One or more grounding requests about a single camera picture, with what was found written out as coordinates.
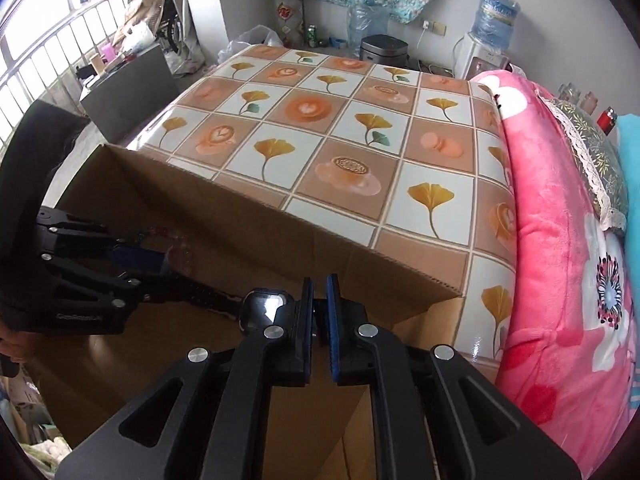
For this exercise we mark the glass jar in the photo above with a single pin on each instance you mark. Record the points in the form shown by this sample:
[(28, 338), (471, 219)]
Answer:
[(590, 101), (570, 95)]

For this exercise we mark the grey pillow with lace trim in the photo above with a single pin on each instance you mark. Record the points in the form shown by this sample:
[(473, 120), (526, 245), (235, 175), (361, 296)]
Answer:
[(590, 145)]

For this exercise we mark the brown cardboard box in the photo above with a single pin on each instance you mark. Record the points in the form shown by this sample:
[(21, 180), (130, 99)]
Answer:
[(225, 220)]

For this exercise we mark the pile of household clutter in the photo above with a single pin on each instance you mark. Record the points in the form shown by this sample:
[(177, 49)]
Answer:
[(142, 15)]

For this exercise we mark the white water dispenser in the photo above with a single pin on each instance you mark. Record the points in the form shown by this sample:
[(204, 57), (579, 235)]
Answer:
[(482, 62)]

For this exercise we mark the red bottle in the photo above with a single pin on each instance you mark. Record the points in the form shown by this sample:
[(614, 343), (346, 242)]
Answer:
[(605, 121)]

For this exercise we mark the person's left hand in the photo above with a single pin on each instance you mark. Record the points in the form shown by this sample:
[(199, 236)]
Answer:
[(12, 352)]

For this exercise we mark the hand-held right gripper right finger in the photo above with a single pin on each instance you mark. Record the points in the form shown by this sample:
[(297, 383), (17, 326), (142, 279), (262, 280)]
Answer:
[(333, 310)]

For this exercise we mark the teal pillow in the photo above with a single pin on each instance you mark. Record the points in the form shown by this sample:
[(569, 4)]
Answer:
[(630, 150)]

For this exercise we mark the leaf and coffee print tablecloth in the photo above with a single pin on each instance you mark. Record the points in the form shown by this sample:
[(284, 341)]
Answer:
[(350, 125)]

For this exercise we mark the patterned fabric strip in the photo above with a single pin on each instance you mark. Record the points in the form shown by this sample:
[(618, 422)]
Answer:
[(286, 5)]

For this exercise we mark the black wristwatch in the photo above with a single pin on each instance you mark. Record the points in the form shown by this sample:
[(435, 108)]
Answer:
[(265, 310)]

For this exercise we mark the pink floral blanket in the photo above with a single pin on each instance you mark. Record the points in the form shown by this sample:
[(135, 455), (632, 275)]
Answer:
[(550, 260)]

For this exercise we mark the dark rice cooker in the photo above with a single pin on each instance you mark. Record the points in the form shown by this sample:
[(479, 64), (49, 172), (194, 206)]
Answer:
[(384, 50)]

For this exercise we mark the wall power socket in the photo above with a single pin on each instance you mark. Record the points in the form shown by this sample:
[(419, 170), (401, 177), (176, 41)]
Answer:
[(438, 28)]

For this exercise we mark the metal window railing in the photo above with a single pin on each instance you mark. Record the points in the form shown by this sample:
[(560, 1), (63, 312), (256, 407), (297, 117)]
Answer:
[(45, 55)]

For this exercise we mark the clear plastic bag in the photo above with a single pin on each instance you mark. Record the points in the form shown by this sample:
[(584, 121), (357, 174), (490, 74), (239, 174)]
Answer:
[(250, 42)]

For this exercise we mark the pink cup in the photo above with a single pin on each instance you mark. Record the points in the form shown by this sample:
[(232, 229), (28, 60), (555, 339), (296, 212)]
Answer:
[(108, 51)]

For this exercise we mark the green drink can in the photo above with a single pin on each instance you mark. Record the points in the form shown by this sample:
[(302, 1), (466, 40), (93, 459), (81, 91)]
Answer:
[(312, 36)]

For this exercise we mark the empty clear water jug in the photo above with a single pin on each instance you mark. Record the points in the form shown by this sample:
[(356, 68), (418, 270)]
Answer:
[(367, 20)]

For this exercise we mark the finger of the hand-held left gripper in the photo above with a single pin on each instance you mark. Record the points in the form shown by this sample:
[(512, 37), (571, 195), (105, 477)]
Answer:
[(140, 258), (100, 285)]

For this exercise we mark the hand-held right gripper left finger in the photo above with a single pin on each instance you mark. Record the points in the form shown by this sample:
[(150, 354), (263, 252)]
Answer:
[(307, 310)]

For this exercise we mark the grey cabinet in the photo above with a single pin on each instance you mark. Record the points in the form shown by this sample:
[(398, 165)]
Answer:
[(130, 95)]

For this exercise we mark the blue water bottle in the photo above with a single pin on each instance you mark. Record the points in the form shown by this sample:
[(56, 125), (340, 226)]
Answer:
[(496, 17)]

